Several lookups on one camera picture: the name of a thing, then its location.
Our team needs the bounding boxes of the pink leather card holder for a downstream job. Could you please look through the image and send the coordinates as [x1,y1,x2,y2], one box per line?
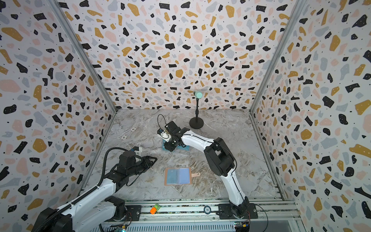
[164,167,201,186]

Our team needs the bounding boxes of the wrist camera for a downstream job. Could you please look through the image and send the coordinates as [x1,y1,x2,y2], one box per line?
[131,146,143,157]
[157,129,171,142]

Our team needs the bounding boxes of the orange green small tool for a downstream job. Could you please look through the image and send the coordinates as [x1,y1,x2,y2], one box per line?
[150,204,161,215]

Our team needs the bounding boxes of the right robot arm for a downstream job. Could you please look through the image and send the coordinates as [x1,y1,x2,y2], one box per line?
[164,121,250,218]

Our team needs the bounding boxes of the black microphone stand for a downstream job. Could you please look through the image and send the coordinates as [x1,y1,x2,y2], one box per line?
[189,98,204,129]

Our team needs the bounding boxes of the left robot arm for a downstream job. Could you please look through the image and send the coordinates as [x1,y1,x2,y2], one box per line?
[32,149,157,232]

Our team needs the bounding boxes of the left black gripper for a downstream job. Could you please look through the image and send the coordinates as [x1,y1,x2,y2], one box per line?
[129,155,158,177]

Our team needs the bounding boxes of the clear acrylic card stand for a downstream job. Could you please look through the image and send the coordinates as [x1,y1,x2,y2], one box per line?
[162,137,191,153]

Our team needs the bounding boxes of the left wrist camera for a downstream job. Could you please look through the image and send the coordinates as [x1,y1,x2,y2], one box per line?
[131,146,143,157]

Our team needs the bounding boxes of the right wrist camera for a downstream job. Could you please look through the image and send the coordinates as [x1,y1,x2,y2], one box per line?
[157,129,171,142]

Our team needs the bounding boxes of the mint green microphone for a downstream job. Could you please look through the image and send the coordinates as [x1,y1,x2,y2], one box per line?
[194,91,203,99]

